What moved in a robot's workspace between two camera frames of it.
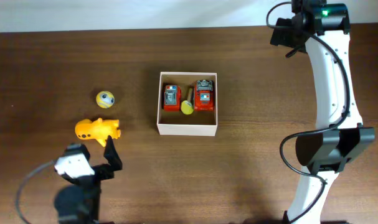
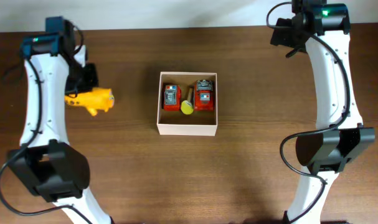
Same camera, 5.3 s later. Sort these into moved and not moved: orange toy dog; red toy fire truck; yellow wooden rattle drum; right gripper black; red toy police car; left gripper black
Moved: left gripper black; orange toy dog
Not moved: yellow wooden rattle drum; red toy police car; right gripper black; red toy fire truck
